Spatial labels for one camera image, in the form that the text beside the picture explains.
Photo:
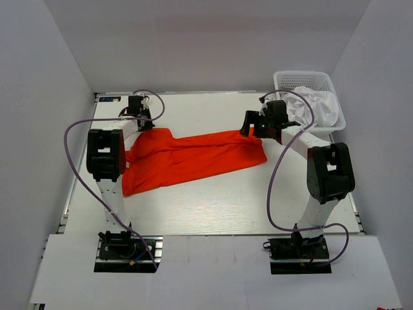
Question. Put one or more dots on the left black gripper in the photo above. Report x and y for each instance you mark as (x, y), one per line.
(150, 124)

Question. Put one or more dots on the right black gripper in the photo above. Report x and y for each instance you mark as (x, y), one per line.
(253, 117)

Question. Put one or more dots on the orange t shirt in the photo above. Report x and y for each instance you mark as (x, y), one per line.
(157, 159)

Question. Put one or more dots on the white t shirt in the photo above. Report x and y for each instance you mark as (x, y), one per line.
(323, 103)

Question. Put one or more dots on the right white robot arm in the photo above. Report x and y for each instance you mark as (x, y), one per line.
(330, 176)

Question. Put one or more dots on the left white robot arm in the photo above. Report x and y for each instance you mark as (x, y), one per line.
(106, 157)

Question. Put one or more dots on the blue label sticker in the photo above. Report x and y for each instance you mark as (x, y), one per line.
(110, 99)

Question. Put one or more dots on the white plastic basket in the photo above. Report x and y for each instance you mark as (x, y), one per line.
(287, 81)

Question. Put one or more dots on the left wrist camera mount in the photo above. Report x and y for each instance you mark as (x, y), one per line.
(145, 100)

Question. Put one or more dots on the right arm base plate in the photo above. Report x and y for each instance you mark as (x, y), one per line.
(297, 255)

